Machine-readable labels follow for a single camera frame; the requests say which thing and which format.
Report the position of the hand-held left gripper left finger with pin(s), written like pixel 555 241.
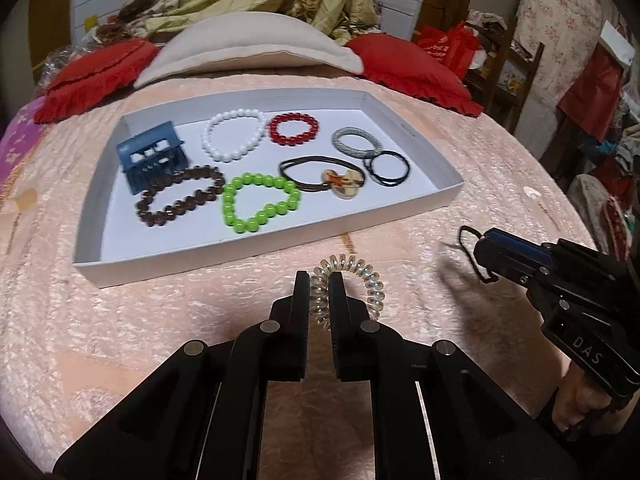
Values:
pixel 300 330

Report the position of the clear plastic bag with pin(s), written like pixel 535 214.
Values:
pixel 60 60

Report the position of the pile of clothes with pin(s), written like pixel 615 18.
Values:
pixel 607 200

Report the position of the red hanging cloth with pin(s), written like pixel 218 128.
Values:
pixel 592 90

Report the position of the white cardboard tray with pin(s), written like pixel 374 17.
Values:
pixel 310 220

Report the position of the pink floral curtain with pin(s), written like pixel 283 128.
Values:
pixel 560 25

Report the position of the beige pillow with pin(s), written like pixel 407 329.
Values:
pixel 240 45

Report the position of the red shopping bag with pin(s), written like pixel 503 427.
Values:
pixel 445 47

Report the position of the red ruffled pillow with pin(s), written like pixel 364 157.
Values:
pixel 95 77
pixel 410 72

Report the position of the yellow sticky note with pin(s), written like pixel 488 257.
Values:
pixel 90 21

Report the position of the purple flowered blanket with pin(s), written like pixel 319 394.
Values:
pixel 15 140

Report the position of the blue hair claw clip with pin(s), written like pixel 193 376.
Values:
pixel 137 152

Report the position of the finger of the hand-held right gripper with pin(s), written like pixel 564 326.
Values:
pixel 507 265
pixel 520 250

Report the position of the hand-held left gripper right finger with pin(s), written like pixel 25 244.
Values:
pixel 340 330

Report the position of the person's right hand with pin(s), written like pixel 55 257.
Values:
pixel 575 400

